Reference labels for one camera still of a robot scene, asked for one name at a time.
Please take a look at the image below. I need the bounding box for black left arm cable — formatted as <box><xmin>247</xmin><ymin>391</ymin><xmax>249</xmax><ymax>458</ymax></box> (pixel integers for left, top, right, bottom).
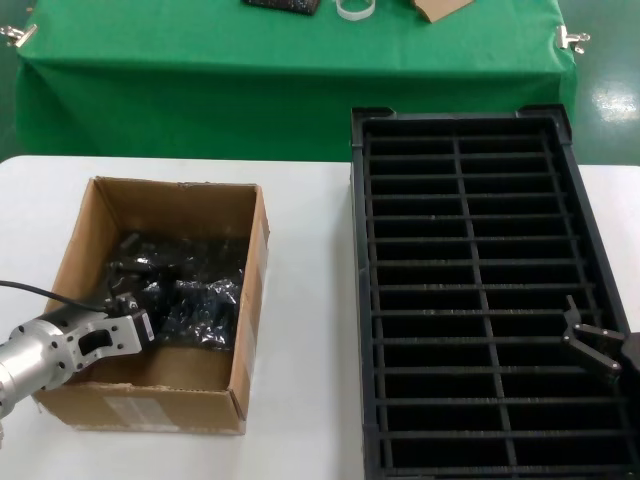
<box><xmin>0</xmin><ymin>279</ymin><xmax>109</xmax><ymax>312</ymax></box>

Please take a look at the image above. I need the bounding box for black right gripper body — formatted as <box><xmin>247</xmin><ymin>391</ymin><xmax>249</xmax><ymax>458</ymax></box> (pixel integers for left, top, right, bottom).
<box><xmin>618</xmin><ymin>328</ymin><xmax>640</xmax><ymax>396</ymax></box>

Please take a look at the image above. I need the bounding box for silver metal table clamp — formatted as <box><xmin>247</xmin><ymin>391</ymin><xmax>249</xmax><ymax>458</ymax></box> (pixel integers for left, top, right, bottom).
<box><xmin>554</xmin><ymin>24</ymin><xmax>592</xmax><ymax>55</ymax></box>
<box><xmin>0</xmin><ymin>23</ymin><xmax>39</xmax><ymax>50</ymax></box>

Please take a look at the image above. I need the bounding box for flat unfolded cardboard box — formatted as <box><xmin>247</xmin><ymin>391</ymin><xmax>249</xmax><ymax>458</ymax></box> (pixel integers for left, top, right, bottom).
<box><xmin>410</xmin><ymin>0</ymin><xmax>475</xmax><ymax>25</ymax></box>

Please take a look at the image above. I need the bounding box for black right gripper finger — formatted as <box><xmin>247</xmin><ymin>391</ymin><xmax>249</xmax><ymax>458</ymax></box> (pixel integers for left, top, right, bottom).
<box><xmin>562</xmin><ymin>294</ymin><xmax>626</xmax><ymax>385</ymax></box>

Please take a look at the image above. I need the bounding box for clear tape roll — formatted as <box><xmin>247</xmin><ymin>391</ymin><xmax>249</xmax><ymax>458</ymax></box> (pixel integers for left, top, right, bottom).
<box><xmin>333</xmin><ymin>0</ymin><xmax>376</xmax><ymax>22</ymax></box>

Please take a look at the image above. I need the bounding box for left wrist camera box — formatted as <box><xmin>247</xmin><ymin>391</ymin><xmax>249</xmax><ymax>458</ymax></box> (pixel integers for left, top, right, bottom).
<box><xmin>69</xmin><ymin>293</ymin><xmax>157</xmax><ymax>371</ymax></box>

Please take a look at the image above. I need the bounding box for green tablecloth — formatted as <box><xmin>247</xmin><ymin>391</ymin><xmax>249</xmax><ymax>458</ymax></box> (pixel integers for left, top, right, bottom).
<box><xmin>13</xmin><ymin>0</ymin><xmax>580</xmax><ymax>164</ymax></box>

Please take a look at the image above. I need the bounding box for brown open cardboard box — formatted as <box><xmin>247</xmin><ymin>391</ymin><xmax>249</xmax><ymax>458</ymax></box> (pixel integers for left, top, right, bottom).
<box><xmin>30</xmin><ymin>174</ymin><xmax>271</xmax><ymax>437</ymax></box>

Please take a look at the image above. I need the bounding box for black slotted container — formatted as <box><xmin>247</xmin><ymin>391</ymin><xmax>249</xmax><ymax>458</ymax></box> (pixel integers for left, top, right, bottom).
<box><xmin>348</xmin><ymin>103</ymin><xmax>640</xmax><ymax>480</ymax></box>

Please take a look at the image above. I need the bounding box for black textured mat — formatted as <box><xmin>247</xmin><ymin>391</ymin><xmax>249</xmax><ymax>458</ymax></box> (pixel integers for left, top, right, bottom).
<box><xmin>242</xmin><ymin>0</ymin><xmax>321</xmax><ymax>18</ymax></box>

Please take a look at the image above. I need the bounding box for translucent grey antistatic bag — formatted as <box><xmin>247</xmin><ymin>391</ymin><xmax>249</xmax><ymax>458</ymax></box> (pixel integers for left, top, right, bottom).
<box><xmin>103</xmin><ymin>228</ymin><xmax>250</xmax><ymax>352</ymax></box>

